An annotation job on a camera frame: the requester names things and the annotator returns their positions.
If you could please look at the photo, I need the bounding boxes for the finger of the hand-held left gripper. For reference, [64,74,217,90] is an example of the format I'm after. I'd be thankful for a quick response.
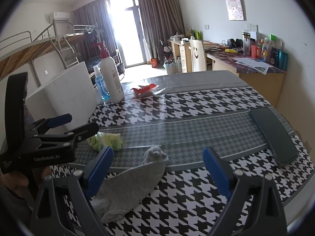
[24,113,73,135]
[34,121,99,145]

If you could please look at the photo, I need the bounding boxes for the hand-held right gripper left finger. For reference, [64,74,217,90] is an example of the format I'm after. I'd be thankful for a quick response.
[30,146,114,236]

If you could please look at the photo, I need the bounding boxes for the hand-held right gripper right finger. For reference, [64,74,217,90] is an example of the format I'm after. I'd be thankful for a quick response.
[202,147,288,236]

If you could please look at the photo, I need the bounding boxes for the white foam box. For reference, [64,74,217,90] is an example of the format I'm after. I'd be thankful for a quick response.
[25,61,97,132]

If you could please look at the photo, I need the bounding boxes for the green tissue packet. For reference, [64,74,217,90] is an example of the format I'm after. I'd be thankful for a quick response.
[87,131,124,151]

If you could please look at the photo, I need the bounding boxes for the grey sock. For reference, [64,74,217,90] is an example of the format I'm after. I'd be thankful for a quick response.
[91,146,169,223]

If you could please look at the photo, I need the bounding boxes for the person's left forearm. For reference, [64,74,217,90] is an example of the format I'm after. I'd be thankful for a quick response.
[0,187,33,229]

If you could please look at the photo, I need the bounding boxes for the person's left hand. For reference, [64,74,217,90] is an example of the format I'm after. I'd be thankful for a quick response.
[0,166,53,199]

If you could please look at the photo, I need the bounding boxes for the blue spray bottle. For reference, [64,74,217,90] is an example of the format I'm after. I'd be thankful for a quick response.
[92,65,110,101]

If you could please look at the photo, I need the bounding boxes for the long grey metal bunk bed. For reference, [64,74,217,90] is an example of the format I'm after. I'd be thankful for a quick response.
[0,31,79,84]

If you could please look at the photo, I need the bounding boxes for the white lotion bottle red pump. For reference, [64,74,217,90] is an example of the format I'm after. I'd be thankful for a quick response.
[92,42,125,103]

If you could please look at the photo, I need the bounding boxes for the black smartphone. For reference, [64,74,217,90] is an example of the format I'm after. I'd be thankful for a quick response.
[248,107,299,169]

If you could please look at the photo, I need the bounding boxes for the folded blue quilt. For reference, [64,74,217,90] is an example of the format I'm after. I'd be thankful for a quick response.
[85,57,102,74]

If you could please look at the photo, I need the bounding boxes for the red snack packet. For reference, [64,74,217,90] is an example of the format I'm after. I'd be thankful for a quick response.
[130,84,158,97]

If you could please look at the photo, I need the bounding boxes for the houndstooth tablecloth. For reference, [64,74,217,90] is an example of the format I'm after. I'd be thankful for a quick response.
[47,70,313,236]

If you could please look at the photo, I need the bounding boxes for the black folding chair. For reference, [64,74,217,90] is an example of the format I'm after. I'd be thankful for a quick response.
[114,49,126,75]

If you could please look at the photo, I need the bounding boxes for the short grey metal bunk bed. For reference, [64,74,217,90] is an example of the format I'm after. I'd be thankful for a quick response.
[63,25,104,65]

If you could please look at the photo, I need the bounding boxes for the hanging dark clothes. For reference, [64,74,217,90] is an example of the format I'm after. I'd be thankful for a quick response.
[84,28,98,43]

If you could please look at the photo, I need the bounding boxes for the long wooden desk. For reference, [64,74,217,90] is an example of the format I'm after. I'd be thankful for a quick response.
[169,38,288,107]

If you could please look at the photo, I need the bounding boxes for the white air conditioner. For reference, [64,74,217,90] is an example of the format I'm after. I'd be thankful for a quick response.
[48,12,70,22]

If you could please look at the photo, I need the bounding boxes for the white bin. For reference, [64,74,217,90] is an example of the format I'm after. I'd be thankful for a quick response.
[164,61,178,75]

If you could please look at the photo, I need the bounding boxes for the glass balcony door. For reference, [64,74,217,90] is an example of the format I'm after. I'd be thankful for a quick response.
[106,0,148,68]

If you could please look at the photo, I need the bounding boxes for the black bag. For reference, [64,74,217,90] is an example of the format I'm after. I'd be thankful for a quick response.
[156,39,170,59]

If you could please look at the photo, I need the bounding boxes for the narrow brown curtain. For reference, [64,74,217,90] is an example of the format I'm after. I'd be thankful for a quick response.
[72,0,119,64]

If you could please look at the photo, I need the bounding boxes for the white papers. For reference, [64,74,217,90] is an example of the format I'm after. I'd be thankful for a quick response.
[233,57,273,75]

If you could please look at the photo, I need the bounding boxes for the wooden smiley face chair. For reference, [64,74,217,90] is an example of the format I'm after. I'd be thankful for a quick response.
[189,39,207,73]

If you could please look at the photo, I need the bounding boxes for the row of desk bottles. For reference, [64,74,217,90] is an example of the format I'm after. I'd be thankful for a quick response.
[242,29,289,70]

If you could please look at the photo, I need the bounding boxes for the wide brown curtain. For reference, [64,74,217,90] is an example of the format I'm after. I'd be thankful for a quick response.
[136,0,185,62]

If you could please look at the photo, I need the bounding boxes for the wall poster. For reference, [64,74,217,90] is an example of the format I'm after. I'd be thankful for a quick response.
[226,0,246,21]

